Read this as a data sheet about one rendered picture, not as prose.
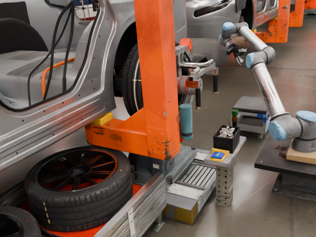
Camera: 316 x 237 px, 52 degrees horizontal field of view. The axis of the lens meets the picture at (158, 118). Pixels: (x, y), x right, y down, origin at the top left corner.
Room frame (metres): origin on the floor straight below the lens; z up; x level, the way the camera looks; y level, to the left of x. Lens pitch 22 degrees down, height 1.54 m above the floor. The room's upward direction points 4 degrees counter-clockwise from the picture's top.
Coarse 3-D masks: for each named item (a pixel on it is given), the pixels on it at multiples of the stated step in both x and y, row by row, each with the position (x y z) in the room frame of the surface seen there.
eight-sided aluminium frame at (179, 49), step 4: (176, 48) 2.36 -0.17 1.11; (180, 48) 2.32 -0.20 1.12; (184, 48) 2.38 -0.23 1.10; (176, 52) 2.27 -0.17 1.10; (180, 52) 2.32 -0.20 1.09; (184, 52) 2.41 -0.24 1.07; (188, 52) 2.44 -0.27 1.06; (184, 56) 2.48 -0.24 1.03; (188, 56) 2.44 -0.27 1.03; (184, 60) 2.50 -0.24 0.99; (188, 60) 2.53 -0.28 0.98; (188, 72) 2.54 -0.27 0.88; (188, 96) 2.51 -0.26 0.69; (192, 96) 2.49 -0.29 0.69; (184, 100) 2.47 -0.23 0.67; (192, 100) 2.48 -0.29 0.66
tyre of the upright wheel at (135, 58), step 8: (136, 48) 2.32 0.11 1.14; (128, 56) 2.28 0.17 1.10; (136, 56) 2.25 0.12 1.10; (128, 64) 2.23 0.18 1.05; (136, 64) 2.20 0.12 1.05; (128, 72) 2.20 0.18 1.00; (136, 72) 2.16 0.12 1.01; (128, 80) 2.17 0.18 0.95; (136, 80) 2.14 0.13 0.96; (128, 88) 2.16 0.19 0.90; (136, 88) 2.13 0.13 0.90; (128, 96) 2.16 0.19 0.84; (136, 96) 2.13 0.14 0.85; (184, 96) 2.54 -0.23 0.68; (128, 104) 2.18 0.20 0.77; (128, 112) 2.22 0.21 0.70
